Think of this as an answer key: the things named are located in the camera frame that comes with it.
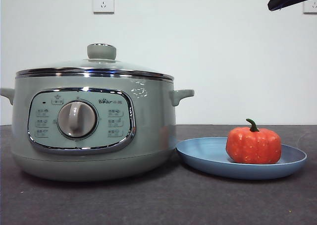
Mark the glass lid with green knob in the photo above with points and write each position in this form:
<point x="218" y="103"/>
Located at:
<point x="101" y="52"/>

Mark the white wall socket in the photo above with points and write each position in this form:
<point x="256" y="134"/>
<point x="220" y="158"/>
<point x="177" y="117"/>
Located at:
<point x="103" y="2"/>
<point x="311" y="8"/>

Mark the pale green electric steamer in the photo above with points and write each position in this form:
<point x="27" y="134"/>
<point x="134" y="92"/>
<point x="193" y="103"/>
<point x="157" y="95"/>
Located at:
<point x="148" y="126"/>

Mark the orange pumpkin with green stem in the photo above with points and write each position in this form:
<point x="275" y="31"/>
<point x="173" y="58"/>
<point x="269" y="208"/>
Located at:
<point x="252" y="145"/>

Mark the blue round plate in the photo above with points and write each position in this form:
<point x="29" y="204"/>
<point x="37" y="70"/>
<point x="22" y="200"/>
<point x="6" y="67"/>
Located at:
<point x="205" y="153"/>

